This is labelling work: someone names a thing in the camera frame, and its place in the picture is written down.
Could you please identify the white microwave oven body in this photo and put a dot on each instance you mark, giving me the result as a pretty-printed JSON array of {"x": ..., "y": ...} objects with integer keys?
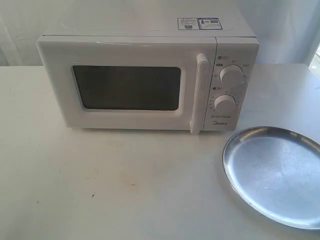
[{"x": 235, "y": 46}]

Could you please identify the white printed instruction sheet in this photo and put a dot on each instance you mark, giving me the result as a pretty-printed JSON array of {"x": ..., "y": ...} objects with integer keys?
[{"x": 199, "y": 23}]

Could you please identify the lower white control knob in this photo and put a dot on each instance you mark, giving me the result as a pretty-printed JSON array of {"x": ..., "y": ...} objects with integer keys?
[{"x": 224, "y": 104}]

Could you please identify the white control knob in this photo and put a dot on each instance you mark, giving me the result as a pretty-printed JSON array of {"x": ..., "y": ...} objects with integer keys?
[
  {"x": 231, "y": 75},
  {"x": 224, "y": 104}
]

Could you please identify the upper white control knob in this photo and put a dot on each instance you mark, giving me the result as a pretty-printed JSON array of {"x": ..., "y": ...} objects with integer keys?
[{"x": 231, "y": 75}]

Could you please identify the round steel tray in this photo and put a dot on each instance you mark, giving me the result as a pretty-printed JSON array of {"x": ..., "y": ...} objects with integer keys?
[{"x": 276, "y": 171}]

